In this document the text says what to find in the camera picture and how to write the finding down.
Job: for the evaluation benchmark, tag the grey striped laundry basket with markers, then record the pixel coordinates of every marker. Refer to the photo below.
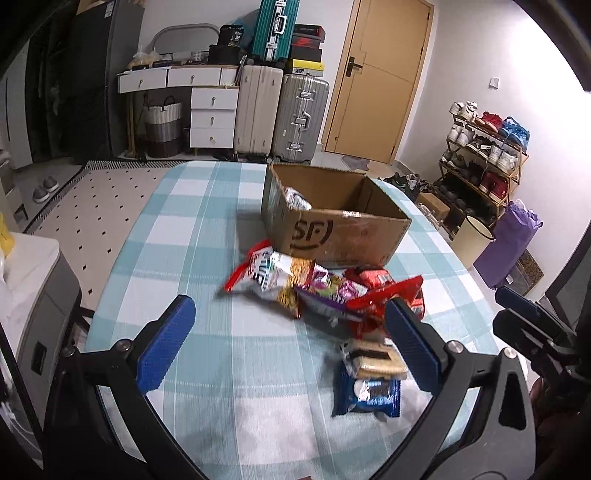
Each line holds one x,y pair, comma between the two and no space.
161,129

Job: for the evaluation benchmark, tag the teal suitcase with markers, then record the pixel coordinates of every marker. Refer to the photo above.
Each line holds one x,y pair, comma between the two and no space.
272,27

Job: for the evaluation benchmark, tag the wooden door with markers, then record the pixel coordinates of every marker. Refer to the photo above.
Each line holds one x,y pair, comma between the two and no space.
378,92

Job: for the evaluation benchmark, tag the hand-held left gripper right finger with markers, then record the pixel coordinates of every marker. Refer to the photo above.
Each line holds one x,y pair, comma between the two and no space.
411,348

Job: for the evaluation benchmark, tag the beige cookie packet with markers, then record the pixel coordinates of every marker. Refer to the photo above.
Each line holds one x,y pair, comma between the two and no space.
375,364

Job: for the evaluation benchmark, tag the blue cookie packet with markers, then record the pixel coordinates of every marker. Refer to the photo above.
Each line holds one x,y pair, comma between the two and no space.
367,398

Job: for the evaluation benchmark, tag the brown cardboard box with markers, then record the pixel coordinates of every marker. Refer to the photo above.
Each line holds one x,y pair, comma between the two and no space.
351,230

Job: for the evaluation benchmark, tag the grey arched frame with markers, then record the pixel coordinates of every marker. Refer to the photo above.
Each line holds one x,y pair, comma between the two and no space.
184,31

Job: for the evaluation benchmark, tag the purple snack packet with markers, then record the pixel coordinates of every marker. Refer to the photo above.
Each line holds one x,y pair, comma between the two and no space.
323,290

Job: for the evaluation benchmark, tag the black wardrobe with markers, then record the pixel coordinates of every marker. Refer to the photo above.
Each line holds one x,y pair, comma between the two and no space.
97,83

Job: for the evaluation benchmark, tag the silver suitcase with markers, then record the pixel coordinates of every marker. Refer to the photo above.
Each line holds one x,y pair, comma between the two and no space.
300,120

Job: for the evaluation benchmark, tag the teal checked tablecloth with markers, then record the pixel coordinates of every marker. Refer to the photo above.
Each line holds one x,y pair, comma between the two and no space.
231,369

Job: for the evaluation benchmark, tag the white drawer dresser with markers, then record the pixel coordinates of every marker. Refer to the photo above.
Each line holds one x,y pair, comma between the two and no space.
212,120

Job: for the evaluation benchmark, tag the purple bag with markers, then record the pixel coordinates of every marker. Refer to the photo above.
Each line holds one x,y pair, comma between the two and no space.
508,244

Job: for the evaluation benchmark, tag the yellow plastic item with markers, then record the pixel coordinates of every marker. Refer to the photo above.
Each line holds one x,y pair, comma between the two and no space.
5,237

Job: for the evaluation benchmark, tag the black glossy box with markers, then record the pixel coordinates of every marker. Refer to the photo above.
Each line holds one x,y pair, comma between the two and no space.
231,35

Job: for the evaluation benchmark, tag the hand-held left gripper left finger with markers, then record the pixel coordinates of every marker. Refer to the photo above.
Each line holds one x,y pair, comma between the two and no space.
167,344

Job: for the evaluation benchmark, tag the dotted beige rug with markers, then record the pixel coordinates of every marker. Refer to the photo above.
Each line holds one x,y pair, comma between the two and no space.
92,207

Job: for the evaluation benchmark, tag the white cabinet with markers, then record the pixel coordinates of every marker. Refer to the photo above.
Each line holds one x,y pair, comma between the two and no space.
32,300

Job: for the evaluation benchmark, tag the yellow and black shoe box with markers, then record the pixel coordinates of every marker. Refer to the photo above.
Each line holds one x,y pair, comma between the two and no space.
305,67

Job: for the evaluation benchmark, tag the pale plastic bag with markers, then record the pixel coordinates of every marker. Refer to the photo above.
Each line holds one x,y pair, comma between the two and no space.
143,58

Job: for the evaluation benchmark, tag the red snack packet white label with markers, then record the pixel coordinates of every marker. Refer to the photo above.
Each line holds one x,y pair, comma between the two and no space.
375,278

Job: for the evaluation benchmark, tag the red white yellow snack bag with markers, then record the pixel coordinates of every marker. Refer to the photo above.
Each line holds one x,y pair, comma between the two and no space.
272,277

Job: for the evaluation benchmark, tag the cream trash bin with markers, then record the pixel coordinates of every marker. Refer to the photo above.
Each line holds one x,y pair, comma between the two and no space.
471,242

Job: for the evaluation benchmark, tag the red and black shoe box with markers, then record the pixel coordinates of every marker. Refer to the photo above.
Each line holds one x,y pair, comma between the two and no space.
307,44

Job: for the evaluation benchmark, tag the silver foil packet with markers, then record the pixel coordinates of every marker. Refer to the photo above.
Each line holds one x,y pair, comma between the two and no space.
296,198

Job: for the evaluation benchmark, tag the beige suitcase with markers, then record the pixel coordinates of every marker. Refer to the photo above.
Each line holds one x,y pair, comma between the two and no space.
256,110

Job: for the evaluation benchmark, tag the group of shoes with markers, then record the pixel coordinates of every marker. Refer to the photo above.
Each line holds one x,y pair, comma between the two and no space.
489,147

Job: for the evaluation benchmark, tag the brown doormat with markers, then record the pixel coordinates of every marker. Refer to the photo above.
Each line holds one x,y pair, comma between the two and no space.
526,272

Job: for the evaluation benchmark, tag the grey slipper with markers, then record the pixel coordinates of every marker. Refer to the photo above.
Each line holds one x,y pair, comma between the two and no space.
50,183
40,194

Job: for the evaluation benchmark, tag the pile of dark shoes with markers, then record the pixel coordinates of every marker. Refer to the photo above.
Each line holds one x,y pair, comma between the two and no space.
406,182

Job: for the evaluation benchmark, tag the small cardboard carton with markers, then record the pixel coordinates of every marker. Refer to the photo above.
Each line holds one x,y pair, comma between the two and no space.
433,206

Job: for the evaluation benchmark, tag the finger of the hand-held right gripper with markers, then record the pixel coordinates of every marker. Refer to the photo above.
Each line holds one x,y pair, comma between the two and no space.
517,330
519,300

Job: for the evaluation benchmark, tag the red snack packet black band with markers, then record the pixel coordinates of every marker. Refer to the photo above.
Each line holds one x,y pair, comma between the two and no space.
390,295

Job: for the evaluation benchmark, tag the grey floor mat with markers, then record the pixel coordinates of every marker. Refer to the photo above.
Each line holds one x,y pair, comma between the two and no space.
355,162

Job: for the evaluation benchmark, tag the black bag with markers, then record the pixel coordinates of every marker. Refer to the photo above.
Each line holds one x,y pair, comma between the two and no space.
225,54

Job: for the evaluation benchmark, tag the metal shoe rack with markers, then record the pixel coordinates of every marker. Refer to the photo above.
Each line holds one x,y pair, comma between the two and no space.
521,170

